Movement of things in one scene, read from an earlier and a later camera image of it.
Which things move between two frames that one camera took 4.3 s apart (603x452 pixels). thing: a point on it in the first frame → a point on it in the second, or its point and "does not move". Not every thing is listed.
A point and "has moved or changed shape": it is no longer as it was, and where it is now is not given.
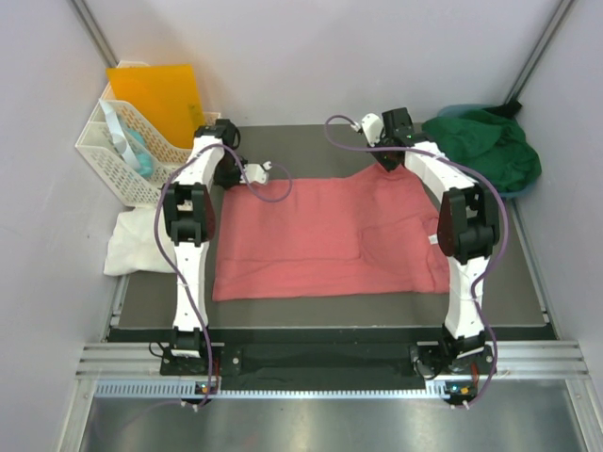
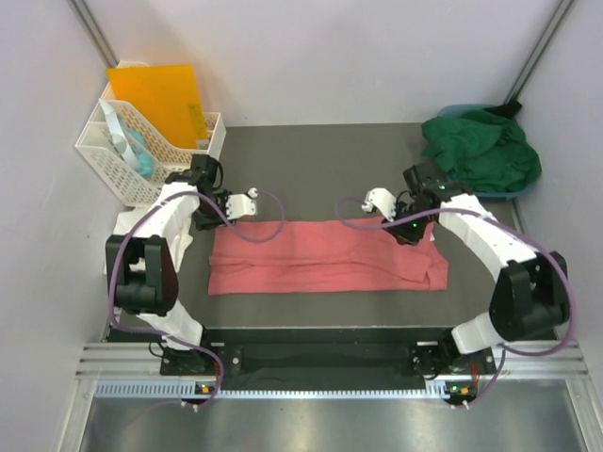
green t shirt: x=493 y=145 does not move
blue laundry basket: x=464 y=107 does not move
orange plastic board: x=168 y=92 does not move
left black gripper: x=226 y=184 → x=203 y=223
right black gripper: x=388 y=167 → x=403 y=236
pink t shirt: x=372 y=234 has moved or changed shape
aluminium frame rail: x=93 y=29 does not move
